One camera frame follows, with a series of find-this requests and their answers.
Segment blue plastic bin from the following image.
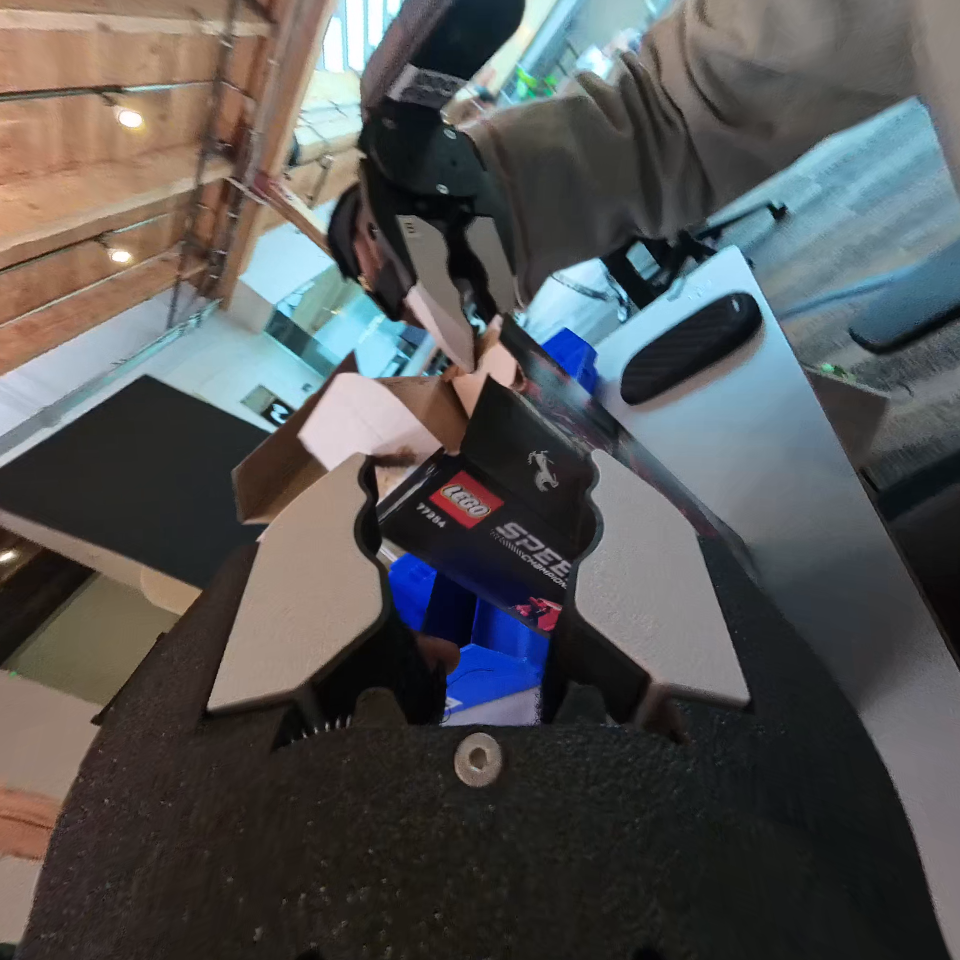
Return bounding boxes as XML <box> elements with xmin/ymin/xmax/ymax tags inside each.
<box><xmin>386</xmin><ymin>555</ymin><xmax>552</xmax><ymax>725</ymax></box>
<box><xmin>540</xmin><ymin>327</ymin><xmax>601</xmax><ymax>395</ymax></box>

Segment black tripod stand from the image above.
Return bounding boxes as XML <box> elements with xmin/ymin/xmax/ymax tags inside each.
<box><xmin>600</xmin><ymin>198</ymin><xmax>789</xmax><ymax>309</ymax></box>

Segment black oval textured case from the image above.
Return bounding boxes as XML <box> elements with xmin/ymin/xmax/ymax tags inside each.
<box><xmin>619</xmin><ymin>291</ymin><xmax>764</xmax><ymax>406</ymax></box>

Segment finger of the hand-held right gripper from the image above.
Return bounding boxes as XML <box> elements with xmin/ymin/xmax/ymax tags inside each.
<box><xmin>463</xmin><ymin>216</ymin><xmax>520</xmax><ymax>318</ymax></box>
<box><xmin>396</xmin><ymin>213</ymin><xmax>479</xmax><ymax>374</ymax></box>

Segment black toy set box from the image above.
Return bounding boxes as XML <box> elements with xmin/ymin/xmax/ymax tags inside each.
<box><xmin>231</xmin><ymin>313</ymin><xmax>755</xmax><ymax>635</ymax></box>

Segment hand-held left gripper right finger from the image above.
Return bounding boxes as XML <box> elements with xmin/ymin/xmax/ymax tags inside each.
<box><xmin>568</xmin><ymin>448</ymin><xmax>753</xmax><ymax>727</ymax></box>

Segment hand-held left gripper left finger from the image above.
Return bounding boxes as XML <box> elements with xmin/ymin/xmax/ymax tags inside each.
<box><xmin>204</xmin><ymin>452</ymin><xmax>393</xmax><ymax>715</ymax></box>

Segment black wall panel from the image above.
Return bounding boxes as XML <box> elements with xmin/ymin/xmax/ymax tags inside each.
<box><xmin>0</xmin><ymin>375</ymin><xmax>275</xmax><ymax>590</ymax></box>

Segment dark grey chair seat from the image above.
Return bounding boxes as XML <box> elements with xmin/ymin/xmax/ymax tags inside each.
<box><xmin>847</xmin><ymin>247</ymin><xmax>960</xmax><ymax>357</ymax></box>

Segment grey desk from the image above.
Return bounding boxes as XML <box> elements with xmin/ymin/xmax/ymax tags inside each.
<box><xmin>551</xmin><ymin>243</ymin><xmax>960</xmax><ymax>946</ymax></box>

